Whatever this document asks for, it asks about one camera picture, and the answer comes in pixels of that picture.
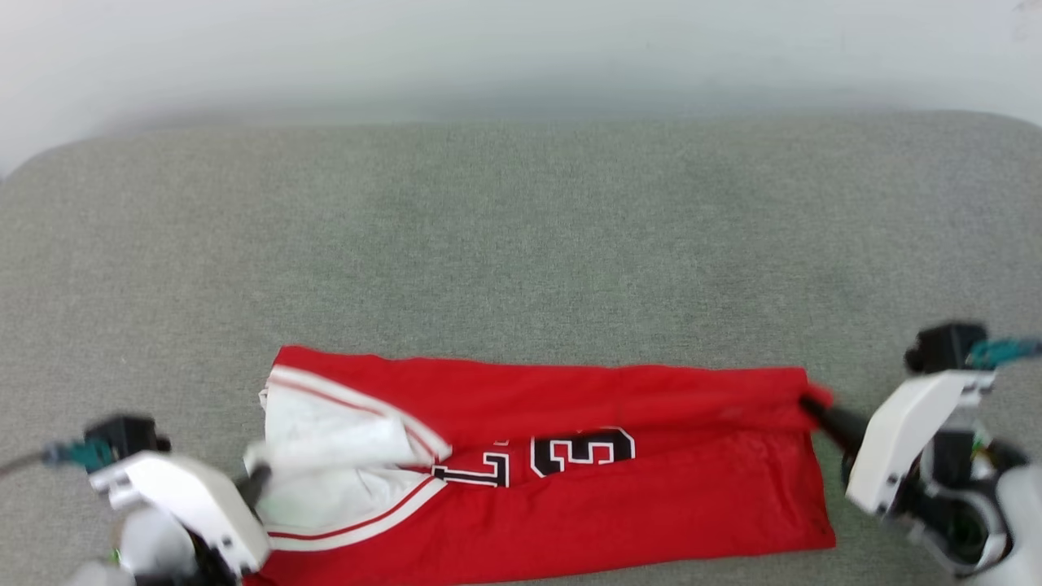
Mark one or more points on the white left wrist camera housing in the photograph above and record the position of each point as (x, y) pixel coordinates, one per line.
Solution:
(187, 496)

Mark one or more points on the red and white basketball jersey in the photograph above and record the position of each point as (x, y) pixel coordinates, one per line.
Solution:
(610, 505)

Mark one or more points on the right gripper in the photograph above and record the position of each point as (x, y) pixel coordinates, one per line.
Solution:
(948, 488)

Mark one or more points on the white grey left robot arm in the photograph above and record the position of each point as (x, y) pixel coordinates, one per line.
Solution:
(146, 547)

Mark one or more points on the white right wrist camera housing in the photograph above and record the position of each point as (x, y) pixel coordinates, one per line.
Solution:
(904, 431)

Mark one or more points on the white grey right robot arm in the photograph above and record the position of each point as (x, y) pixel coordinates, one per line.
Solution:
(1022, 509)

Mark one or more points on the grey fabric sofa cushion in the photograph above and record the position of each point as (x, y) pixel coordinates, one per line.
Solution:
(521, 244)

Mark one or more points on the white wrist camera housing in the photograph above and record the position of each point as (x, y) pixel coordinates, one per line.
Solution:
(187, 496)
(904, 431)

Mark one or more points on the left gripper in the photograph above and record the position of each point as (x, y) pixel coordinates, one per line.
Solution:
(213, 567)

